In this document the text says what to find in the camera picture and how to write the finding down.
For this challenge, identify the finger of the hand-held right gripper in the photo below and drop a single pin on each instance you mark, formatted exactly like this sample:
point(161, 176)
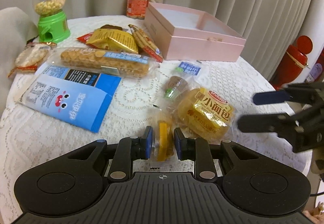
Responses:
point(268, 97)
point(258, 123)

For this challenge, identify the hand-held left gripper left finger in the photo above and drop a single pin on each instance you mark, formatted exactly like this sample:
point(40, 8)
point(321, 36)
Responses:
point(148, 143)

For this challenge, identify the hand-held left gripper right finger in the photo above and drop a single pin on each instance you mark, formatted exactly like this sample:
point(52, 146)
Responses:
point(178, 145)

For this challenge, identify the small yellow snack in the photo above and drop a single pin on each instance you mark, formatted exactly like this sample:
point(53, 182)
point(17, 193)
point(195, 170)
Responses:
point(162, 138)

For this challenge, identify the small bread packet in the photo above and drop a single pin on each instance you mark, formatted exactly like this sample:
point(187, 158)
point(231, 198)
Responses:
point(206, 112)

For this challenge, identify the small blue white packet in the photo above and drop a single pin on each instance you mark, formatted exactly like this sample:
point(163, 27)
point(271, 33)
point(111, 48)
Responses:
point(188, 68)

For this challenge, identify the pink box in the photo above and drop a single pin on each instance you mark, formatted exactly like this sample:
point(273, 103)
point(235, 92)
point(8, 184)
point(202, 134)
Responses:
point(202, 47)

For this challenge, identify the wafer stick packet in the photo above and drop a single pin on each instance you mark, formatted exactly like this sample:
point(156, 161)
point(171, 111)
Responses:
point(145, 43)

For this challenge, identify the yellow snack bag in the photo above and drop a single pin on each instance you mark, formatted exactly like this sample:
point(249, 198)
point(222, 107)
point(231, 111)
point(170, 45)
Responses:
point(114, 39)

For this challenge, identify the rice cracker packet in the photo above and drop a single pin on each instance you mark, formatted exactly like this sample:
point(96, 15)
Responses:
point(30, 58)

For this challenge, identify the red container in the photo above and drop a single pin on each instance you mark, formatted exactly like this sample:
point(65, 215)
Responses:
point(293, 62)

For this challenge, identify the white purple printed object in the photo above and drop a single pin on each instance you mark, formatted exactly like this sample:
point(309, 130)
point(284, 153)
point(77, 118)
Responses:
point(316, 67)

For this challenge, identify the small chocolate cup snack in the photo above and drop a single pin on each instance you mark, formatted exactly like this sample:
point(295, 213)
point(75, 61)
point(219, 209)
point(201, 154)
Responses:
point(177, 86)

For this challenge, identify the blue snack bag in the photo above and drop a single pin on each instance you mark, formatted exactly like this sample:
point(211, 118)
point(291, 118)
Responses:
point(73, 102)

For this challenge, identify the long biscuit packet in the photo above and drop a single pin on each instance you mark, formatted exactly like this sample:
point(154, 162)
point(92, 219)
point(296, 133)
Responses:
point(101, 60)

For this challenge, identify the brown chocolate packet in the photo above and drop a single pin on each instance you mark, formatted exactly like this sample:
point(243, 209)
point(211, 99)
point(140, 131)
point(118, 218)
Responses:
point(111, 27)

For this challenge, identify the red snack packet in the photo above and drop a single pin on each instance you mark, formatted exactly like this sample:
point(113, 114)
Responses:
point(83, 38)

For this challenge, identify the green candy dispenser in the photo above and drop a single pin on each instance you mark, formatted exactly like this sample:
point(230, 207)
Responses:
point(52, 26)

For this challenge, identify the white chair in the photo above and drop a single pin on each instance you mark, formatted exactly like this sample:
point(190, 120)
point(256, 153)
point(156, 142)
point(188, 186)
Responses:
point(14, 26)

